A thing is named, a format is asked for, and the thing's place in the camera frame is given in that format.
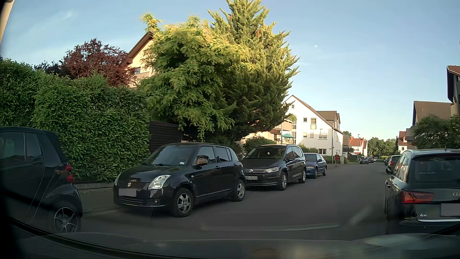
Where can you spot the dark grey estate car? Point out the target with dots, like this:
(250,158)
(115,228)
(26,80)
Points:
(424,187)

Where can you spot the car's own bonnet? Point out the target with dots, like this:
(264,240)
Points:
(230,248)

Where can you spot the green bush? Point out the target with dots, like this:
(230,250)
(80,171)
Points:
(257,143)

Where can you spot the tall green hedge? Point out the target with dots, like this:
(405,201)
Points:
(72,118)

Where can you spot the red-leaved tree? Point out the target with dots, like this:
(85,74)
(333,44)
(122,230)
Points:
(97,63)

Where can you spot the person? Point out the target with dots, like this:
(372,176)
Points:
(336,158)

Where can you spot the house with red roof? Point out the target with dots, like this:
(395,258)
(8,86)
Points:
(357,145)

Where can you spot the large yellow-green tree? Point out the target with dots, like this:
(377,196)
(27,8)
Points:
(187,79)

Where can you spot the dark wooden fence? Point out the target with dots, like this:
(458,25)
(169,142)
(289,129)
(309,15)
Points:
(163,135)

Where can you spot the green tree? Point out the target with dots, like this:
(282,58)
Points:
(436,133)

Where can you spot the blue car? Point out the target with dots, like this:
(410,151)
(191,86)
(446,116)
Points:
(315,163)

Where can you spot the dark parked car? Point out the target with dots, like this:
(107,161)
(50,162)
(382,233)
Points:
(392,160)

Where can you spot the grey asphalt road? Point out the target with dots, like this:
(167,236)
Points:
(323,205)

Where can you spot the white house with brown roof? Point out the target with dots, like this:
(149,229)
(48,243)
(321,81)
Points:
(311,126)

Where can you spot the tall conifer tree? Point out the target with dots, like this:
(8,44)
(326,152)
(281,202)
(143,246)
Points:
(258,79)

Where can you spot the lamp post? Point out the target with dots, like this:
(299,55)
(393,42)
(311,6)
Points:
(332,138)

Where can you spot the beige house with brown roof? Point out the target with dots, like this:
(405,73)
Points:
(138,59)

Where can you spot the dark grey minivan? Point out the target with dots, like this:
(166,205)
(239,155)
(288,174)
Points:
(269,167)

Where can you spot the brown-roofed house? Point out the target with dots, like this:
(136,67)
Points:
(436,108)

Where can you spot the group of trees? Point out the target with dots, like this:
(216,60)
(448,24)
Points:
(381,145)

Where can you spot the black hatchback car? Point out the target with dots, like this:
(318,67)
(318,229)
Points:
(187,176)

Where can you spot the black small city car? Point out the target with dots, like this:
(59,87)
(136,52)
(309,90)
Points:
(32,180)

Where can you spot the row of parked cars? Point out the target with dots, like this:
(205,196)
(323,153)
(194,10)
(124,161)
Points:
(368,159)

